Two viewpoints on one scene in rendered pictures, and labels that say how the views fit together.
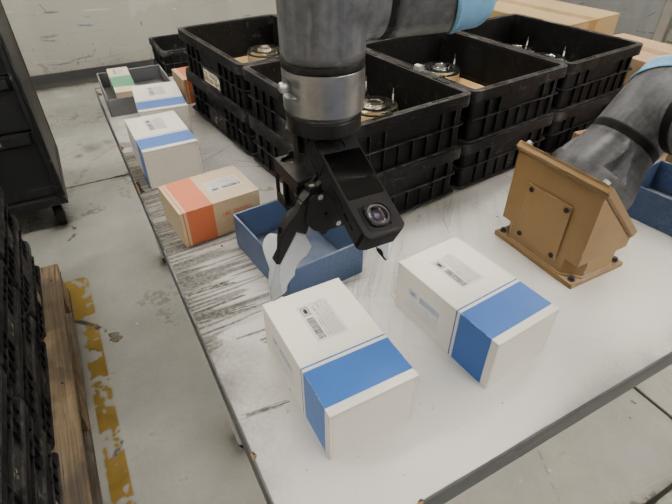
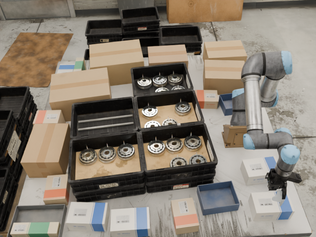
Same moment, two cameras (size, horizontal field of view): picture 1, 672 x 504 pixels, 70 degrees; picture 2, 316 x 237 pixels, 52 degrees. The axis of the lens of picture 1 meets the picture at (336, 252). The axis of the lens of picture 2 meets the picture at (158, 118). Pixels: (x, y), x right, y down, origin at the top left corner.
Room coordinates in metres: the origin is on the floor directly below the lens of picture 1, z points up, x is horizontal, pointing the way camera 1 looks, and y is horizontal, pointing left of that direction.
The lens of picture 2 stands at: (0.56, 1.01, 2.35)
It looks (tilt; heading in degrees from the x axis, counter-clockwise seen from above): 47 degrees down; 297
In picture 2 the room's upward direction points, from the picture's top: 2 degrees counter-clockwise
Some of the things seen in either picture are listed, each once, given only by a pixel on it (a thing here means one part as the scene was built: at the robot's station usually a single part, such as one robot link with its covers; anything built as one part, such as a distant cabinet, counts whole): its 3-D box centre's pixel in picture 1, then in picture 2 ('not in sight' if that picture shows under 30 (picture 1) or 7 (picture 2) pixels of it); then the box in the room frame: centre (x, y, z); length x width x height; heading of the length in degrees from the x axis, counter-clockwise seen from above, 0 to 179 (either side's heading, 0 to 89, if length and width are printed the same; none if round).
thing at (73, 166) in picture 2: (261, 60); (106, 161); (1.32, 0.20, 0.87); 0.40 x 0.30 x 0.11; 34
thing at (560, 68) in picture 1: (455, 59); (168, 109); (1.16, -0.28, 0.92); 0.40 x 0.30 x 0.02; 34
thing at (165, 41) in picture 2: not in sight; (180, 53); (1.62, -1.58, 0.37); 0.40 x 0.30 x 0.45; 28
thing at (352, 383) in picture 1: (334, 359); (270, 206); (0.42, 0.00, 0.75); 0.20 x 0.12 x 0.09; 28
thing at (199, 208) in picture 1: (211, 204); (184, 215); (0.82, 0.25, 0.74); 0.16 x 0.12 x 0.07; 124
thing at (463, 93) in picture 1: (349, 84); (177, 146); (0.99, -0.03, 0.92); 0.40 x 0.30 x 0.02; 34
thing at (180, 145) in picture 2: (374, 105); (174, 144); (1.03, -0.08, 0.86); 0.10 x 0.10 x 0.01
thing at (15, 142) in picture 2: not in sight; (14, 145); (2.30, 0.12, 0.41); 0.31 x 0.02 x 0.16; 118
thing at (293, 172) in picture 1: (321, 165); (278, 177); (0.45, 0.02, 1.02); 0.09 x 0.08 x 0.12; 28
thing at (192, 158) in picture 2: not in sight; (198, 161); (0.86, -0.03, 0.86); 0.10 x 0.10 x 0.01
